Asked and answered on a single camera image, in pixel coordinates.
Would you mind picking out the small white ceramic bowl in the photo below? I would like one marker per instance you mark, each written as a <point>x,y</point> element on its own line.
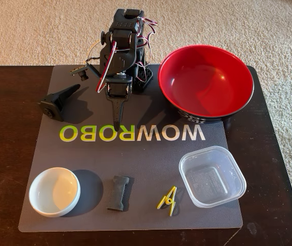
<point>53,192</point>

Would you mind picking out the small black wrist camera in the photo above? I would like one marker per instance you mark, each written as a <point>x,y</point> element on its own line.
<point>79,71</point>

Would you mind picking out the red bowl black outside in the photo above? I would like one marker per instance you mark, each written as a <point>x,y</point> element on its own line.
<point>205,84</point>

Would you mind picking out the clear plastic square container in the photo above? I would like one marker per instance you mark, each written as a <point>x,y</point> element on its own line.
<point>212,176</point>

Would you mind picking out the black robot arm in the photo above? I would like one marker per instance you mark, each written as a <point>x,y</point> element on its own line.
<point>121,33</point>

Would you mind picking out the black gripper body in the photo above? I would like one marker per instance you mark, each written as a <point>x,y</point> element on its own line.
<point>118,88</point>

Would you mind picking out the grey WOWROBO mat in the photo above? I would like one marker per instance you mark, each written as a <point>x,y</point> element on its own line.
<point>135,166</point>

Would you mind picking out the black printed jaw part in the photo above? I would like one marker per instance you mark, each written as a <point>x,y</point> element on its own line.
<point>56,102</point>

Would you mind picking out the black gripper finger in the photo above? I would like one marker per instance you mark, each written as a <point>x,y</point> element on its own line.
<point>117,112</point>

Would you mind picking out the black ribbed grip piece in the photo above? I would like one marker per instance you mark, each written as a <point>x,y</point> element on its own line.
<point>118,192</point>

